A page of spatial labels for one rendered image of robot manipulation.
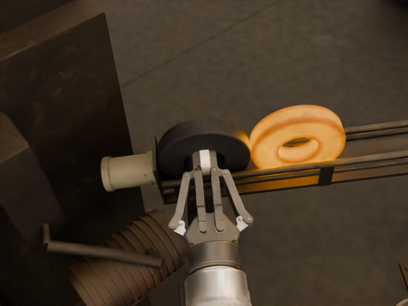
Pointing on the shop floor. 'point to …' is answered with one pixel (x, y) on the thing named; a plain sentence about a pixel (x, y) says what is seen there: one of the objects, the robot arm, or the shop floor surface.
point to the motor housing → (155, 229)
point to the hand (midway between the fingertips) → (203, 153)
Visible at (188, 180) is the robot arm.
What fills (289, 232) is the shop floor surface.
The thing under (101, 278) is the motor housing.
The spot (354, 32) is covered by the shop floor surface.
